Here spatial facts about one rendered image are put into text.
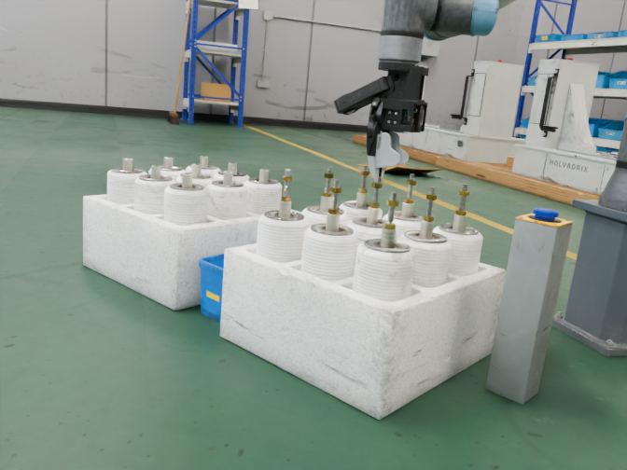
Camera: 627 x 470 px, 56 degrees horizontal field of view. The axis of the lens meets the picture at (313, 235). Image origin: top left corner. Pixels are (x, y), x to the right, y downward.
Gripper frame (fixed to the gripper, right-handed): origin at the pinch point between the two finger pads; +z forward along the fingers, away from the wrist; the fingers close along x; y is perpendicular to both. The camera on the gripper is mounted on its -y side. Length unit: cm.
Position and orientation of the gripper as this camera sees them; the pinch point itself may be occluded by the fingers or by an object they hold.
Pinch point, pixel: (374, 173)
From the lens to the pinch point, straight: 110.4
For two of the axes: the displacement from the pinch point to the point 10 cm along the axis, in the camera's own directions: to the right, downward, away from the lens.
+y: 8.6, 1.9, -4.7
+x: 5.0, -1.7, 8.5
